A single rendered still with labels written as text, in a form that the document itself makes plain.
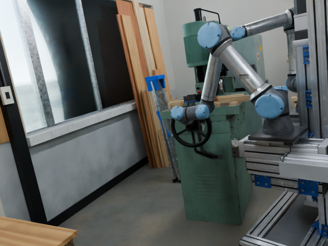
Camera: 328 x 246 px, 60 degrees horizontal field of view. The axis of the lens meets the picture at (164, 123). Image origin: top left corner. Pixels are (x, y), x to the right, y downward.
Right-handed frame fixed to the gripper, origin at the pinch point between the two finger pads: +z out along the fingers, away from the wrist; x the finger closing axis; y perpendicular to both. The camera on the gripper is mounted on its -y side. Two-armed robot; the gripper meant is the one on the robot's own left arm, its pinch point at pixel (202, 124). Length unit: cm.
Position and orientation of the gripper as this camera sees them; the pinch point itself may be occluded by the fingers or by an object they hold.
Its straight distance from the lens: 180.6
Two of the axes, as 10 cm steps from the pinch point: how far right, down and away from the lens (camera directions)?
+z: 5.2, 2.5, 8.2
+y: -0.5, 9.6, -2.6
